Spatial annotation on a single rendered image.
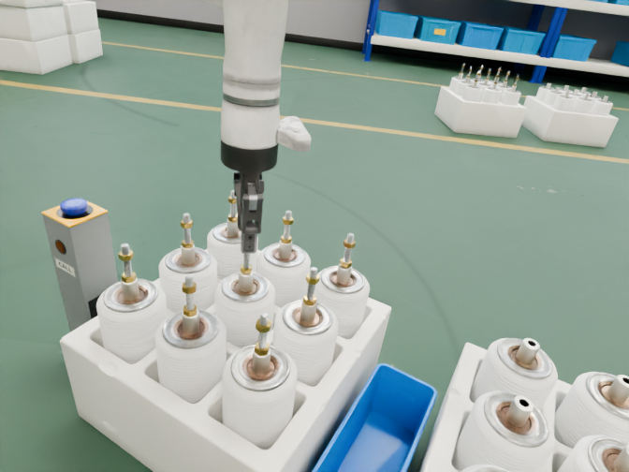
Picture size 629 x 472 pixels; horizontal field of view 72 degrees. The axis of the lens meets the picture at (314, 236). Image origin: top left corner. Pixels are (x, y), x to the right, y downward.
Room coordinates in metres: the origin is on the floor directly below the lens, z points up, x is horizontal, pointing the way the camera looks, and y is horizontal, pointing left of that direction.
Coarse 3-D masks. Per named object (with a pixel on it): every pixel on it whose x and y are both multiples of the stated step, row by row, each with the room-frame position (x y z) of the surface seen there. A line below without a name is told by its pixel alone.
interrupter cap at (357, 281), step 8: (328, 272) 0.62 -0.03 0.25; (336, 272) 0.62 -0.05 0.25; (352, 272) 0.62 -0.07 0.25; (328, 280) 0.59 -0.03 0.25; (336, 280) 0.60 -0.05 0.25; (352, 280) 0.60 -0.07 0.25; (360, 280) 0.60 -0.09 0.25; (336, 288) 0.57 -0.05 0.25; (344, 288) 0.57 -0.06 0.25; (352, 288) 0.58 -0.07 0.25; (360, 288) 0.58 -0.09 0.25
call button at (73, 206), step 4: (64, 200) 0.61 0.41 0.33; (68, 200) 0.61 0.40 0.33; (72, 200) 0.61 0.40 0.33; (76, 200) 0.61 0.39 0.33; (80, 200) 0.62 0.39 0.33; (84, 200) 0.62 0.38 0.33; (60, 204) 0.60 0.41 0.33; (64, 204) 0.60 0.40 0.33; (68, 204) 0.60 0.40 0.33; (72, 204) 0.60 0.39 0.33; (76, 204) 0.60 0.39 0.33; (80, 204) 0.60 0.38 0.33; (84, 204) 0.61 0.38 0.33; (60, 208) 0.59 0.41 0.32; (64, 208) 0.59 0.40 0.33; (68, 208) 0.59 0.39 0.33; (72, 208) 0.59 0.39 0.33; (76, 208) 0.59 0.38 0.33; (80, 208) 0.60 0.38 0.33; (84, 208) 0.60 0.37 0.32; (64, 212) 0.59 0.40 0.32; (68, 212) 0.59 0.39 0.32; (72, 212) 0.59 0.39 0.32; (76, 212) 0.59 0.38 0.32; (80, 212) 0.60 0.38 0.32; (84, 212) 0.61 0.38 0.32
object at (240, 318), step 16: (272, 288) 0.56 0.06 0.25; (224, 304) 0.51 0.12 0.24; (240, 304) 0.51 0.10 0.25; (256, 304) 0.51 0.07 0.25; (272, 304) 0.54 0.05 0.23; (224, 320) 0.51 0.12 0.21; (240, 320) 0.50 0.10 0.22; (256, 320) 0.51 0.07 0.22; (272, 320) 0.55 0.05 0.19; (240, 336) 0.50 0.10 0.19; (256, 336) 0.51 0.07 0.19
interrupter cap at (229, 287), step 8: (224, 280) 0.55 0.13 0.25; (232, 280) 0.56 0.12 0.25; (256, 280) 0.57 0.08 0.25; (264, 280) 0.57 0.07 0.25; (224, 288) 0.53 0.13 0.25; (232, 288) 0.54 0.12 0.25; (256, 288) 0.55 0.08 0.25; (264, 288) 0.55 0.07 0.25; (232, 296) 0.52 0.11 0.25; (240, 296) 0.52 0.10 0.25; (248, 296) 0.52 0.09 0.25; (256, 296) 0.53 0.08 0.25; (264, 296) 0.53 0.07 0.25
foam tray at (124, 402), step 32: (96, 320) 0.50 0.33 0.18; (384, 320) 0.60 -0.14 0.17; (64, 352) 0.45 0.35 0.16; (96, 352) 0.44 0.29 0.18; (352, 352) 0.51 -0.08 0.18; (96, 384) 0.42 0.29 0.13; (128, 384) 0.39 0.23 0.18; (320, 384) 0.44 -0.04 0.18; (352, 384) 0.50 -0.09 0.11; (96, 416) 0.43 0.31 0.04; (128, 416) 0.40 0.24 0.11; (160, 416) 0.37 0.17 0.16; (192, 416) 0.36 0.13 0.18; (320, 416) 0.39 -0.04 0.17; (128, 448) 0.40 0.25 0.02; (160, 448) 0.37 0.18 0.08; (192, 448) 0.34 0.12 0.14; (224, 448) 0.32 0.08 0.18; (256, 448) 0.33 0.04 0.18; (288, 448) 0.33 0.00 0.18; (320, 448) 0.41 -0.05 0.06
